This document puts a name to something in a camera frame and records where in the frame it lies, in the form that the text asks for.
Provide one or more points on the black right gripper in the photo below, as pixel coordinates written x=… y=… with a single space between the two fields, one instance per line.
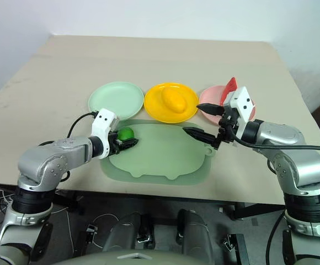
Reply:
x=227 y=124

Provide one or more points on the black table frame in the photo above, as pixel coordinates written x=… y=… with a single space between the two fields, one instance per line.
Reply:
x=160 y=201

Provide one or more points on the red watermelon slice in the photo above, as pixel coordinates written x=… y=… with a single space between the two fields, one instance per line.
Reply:
x=229 y=88

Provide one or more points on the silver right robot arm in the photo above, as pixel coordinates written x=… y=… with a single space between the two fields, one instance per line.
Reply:
x=292 y=154

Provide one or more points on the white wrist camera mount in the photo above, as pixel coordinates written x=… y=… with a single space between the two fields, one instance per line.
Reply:
x=103 y=122
x=242 y=102

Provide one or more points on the pink plate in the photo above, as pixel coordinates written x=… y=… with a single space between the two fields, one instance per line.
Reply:
x=211 y=95

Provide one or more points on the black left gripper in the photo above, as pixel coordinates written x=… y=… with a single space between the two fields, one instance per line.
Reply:
x=114 y=143

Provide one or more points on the dark grey right robot leg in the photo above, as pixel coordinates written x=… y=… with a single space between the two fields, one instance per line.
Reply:
x=196 y=234

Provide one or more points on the light green plate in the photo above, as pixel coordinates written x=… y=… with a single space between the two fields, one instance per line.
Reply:
x=116 y=98

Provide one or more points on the yellow plate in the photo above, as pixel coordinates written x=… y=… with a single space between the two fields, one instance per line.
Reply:
x=154 y=106

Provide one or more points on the grey robot torso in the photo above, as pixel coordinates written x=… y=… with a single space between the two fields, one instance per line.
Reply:
x=127 y=259

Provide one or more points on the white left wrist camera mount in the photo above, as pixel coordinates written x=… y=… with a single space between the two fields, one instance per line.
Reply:
x=103 y=122

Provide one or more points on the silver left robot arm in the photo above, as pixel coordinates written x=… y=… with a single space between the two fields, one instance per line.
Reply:
x=52 y=156

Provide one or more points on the green lime ball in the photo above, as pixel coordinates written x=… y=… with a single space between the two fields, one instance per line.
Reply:
x=125 y=133

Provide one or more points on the green pig-shaped silicone mat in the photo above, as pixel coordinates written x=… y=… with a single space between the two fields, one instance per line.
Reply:
x=162 y=154

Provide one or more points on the dark grey robot leg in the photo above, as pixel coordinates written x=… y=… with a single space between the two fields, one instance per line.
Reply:
x=196 y=234
x=127 y=232

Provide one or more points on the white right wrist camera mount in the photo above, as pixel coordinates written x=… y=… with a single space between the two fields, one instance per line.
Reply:
x=242 y=102

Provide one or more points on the dark grey left robot leg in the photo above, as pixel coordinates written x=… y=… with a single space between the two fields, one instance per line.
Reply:
x=127 y=232

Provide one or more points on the yellow mango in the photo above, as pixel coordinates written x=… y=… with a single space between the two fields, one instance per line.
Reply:
x=173 y=100

